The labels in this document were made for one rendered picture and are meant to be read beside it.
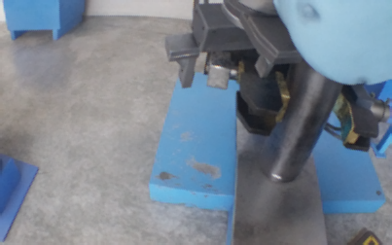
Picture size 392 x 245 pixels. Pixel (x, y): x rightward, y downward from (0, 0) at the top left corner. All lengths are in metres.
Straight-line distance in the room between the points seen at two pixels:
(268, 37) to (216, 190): 0.86
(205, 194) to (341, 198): 0.66
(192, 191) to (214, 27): 0.82
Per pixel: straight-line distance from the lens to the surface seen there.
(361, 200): 1.37
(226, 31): 0.32
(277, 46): 0.27
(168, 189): 1.06
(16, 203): 1.27
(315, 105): 0.88
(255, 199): 1.05
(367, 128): 1.00
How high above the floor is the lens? 0.98
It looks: 41 degrees down
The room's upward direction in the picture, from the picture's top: 10 degrees clockwise
